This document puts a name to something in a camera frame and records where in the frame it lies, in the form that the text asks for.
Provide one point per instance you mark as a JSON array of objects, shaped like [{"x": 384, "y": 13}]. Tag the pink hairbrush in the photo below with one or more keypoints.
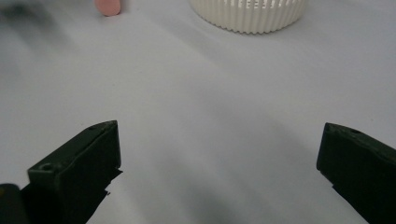
[{"x": 108, "y": 6}]

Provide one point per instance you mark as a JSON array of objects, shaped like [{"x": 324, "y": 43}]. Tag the white plastic basket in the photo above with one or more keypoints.
[{"x": 249, "y": 17}]

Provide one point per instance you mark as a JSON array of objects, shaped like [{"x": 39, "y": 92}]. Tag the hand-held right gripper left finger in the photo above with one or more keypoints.
[{"x": 77, "y": 174}]

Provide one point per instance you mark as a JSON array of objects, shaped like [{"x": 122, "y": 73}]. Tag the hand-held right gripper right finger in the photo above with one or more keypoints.
[{"x": 364, "y": 174}]

